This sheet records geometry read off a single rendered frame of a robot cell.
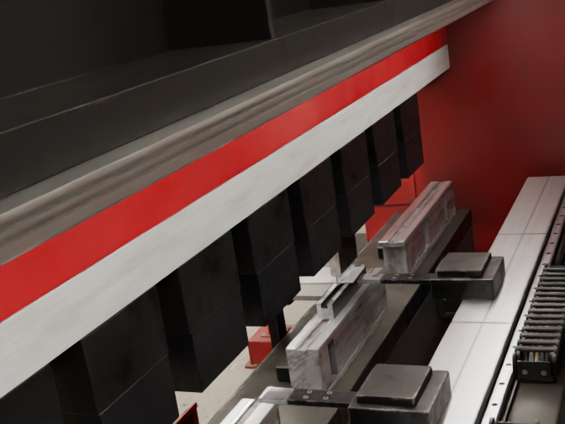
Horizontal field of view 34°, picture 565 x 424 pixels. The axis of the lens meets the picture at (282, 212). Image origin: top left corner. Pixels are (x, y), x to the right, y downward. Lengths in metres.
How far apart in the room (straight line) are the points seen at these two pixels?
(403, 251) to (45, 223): 1.53
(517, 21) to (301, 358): 1.20
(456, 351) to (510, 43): 1.17
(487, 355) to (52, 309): 0.74
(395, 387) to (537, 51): 1.36
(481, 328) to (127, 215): 0.71
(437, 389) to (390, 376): 0.07
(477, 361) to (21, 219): 0.96
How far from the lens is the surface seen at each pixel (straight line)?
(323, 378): 1.56
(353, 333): 1.70
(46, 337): 0.89
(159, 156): 0.66
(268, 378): 1.68
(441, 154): 2.52
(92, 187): 0.60
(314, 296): 1.68
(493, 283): 1.61
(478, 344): 1.45
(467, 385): 1.33
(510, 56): 2.43
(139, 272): 1.02
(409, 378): 1.25
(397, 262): 2.05
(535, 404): 1.25
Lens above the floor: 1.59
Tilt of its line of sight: 15 degrees down
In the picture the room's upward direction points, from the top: 9 degrees counter-clockwise
